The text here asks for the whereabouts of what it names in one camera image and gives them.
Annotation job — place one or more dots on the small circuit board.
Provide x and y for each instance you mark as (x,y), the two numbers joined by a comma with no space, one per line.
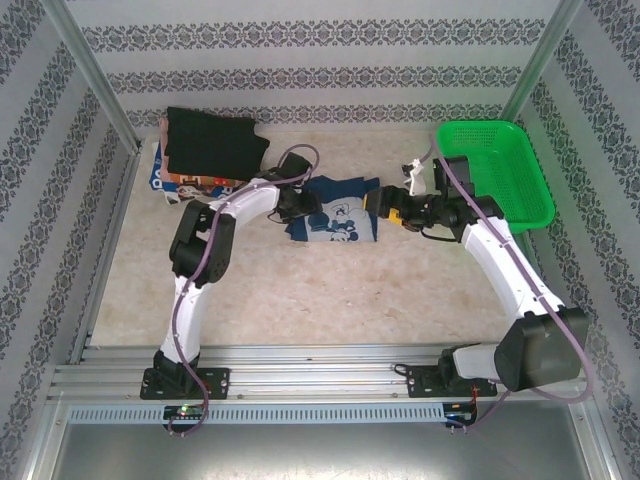
(185,411)
(462,410)

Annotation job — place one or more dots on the blue t-shirt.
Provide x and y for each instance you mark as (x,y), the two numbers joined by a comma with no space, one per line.
(340,222)

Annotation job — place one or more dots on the colourful printed folded t-shirt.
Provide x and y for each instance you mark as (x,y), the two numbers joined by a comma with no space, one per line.
(200,185)

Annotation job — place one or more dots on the aluminium frame post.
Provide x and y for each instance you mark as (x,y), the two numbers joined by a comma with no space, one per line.
(95,75)
(540,65)

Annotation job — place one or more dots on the brushed metal panel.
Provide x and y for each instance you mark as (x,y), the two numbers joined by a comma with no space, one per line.
(320,452)

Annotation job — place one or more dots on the aluminium side rail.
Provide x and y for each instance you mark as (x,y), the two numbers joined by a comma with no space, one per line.
(123,200)

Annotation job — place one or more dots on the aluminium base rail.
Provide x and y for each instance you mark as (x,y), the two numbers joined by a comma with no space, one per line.
(320,370)

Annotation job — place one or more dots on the green plastic basket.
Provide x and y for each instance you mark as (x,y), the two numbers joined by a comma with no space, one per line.
(505,165)

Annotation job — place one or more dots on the pink folded t-shirt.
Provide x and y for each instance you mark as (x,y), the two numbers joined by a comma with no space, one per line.
(163,140)

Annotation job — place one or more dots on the black folded t-shirt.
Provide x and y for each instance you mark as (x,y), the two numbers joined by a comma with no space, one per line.
(215,145)

